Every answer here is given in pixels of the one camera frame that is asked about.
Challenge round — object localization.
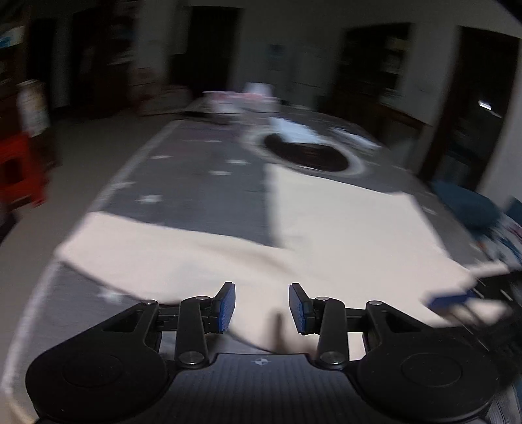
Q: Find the white remote control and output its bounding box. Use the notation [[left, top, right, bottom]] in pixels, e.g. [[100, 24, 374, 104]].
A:
[[330, 127, 382, 149]]

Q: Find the round black built-in cooktop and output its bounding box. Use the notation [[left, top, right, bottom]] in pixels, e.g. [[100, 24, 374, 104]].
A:
[[240, 128, 370, 178]]

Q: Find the crumpled white cloth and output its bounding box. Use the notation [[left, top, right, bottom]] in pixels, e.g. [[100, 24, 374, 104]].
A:
[[269, 116, 324, 144]]

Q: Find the white plastic bag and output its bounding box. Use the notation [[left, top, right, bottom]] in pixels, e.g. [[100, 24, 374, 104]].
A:
[[203, 92, 241, 120]]

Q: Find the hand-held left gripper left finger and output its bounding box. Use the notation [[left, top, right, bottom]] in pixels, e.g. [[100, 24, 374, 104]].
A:
[[102, 281, 237, 370]]

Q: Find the dark wooden bookshelf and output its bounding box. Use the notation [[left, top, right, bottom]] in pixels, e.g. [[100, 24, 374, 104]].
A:
[[73, 0, 137, 120]]

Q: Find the blue water bottle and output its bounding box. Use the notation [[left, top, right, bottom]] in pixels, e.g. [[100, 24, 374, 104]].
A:
[[267, 44, 287, 71]]

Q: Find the dark wooden display cabinet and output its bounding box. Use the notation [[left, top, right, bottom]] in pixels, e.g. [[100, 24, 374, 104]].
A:
[[336, 22, 413, 112]]

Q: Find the dark wooden door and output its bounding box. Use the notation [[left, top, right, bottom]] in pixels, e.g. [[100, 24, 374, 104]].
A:
[[179, 6, 241, 95]]

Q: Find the grey star-printed tablecloth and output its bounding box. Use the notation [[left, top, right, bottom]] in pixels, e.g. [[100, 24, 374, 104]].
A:
[[0, 92, 522, 424]]

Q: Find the pink white tissue box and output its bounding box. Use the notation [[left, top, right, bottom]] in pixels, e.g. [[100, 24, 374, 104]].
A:
[[240, 83, 283, 114]]

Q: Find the red plastic stool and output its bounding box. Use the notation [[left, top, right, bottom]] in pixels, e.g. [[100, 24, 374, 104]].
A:
[[0, 132, 48, 209]]

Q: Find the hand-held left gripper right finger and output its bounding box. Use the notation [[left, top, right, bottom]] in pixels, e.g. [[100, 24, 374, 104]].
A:
[[289, 282, 425, 370]]

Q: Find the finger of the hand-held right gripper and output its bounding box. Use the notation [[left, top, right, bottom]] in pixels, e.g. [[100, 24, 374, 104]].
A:
[[424, 270, 522, 314]]

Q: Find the butterfly print cushion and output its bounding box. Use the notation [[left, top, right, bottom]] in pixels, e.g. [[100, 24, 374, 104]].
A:
[[477, 212, 522, 266]]

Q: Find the cream garment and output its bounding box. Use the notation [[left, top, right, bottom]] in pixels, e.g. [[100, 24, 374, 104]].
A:
[[55, 165, 510, 355]]

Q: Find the blue sofa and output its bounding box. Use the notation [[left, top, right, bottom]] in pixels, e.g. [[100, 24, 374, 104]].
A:
[[431, 181, 522, 245]]

